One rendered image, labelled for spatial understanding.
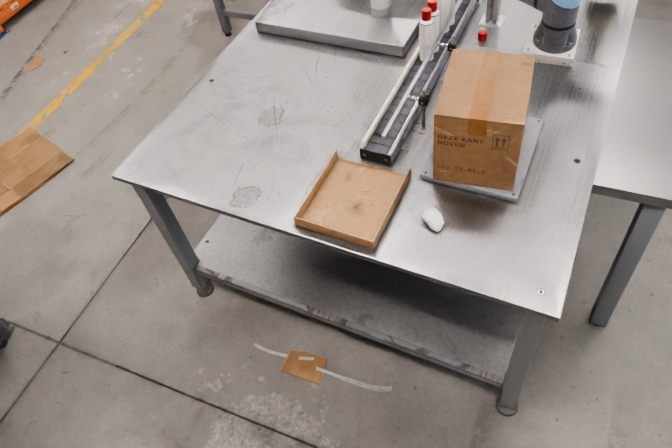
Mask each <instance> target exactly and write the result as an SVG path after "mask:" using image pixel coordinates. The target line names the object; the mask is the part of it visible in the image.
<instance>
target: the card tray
mask: <svg viewBox="0 0 672 448"><path fill-rule="evenodd" d="M410 177H411V169H410V168H409V170H408V172H407V174H402V173H398V172H394V171H390V170H386V169H382V168H378V167H374V166H370V165H366V164H363V163H359V162H355V161H351V160H347V159H343V158H339V157H338V155H337V150H335V151H334V153H333V155H332V156H331V158H330V159H329V161H328V163H327V164H326V166H325V167H324V169H323V171H322V172H321V174H320V175H319V177H318V179H317V180H316V182H315V183H314V185H313V187H312V188H311V190H310V191H309V193H308V195H307V196H306V198H305V200H304V201H303V203H302V204H301V206H300V208H299V209H298V211H297V212H296V214H295V216H294V217H293V218H294V221H295V225H296V226H299V227H302V228H306V229H309V230H312V231H315V232H318V233H322V234H325V235H328V236H331V237H334V238H338V239H341V240H344V241H347V242H350V243H354V244H357V245H360V246H363V247H366V248H370V249H373V250H375V248H376V246H377V244H378V242H379V240H380V237H381V235H382V233H383V231H384V229H385V227H386V225H387V223H388V221H389V219H390V217H391V215H392V213H393V211H394V209H395V207H396V205H397V203H398V201H399V199H400V197H401V195H402V193H403V191H404V189H405V187H406V185H407V183H408V181H409V179H410Z"/></svg>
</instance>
